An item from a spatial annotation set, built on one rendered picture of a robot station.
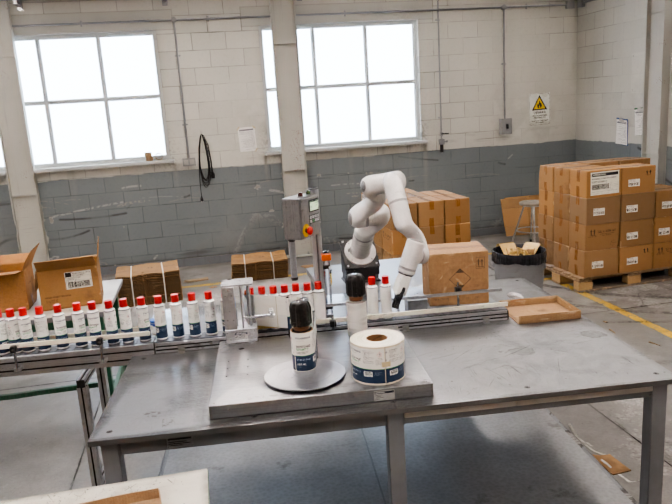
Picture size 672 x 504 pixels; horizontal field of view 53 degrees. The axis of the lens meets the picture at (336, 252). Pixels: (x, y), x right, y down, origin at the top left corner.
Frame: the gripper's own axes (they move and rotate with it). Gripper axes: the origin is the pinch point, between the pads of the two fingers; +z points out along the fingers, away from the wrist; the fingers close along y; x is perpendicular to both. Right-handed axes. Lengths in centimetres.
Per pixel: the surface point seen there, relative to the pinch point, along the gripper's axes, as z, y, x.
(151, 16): -134, -538, -232
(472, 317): -4.2, 5.4, 35.9
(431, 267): -18.1, -19.6, 17.3
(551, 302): -18, -13, 80
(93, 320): 41, 3, -131
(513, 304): -12, -13, 62
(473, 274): -20.5, -17.7, 38.6
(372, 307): 3.6, 3.0, -11.1
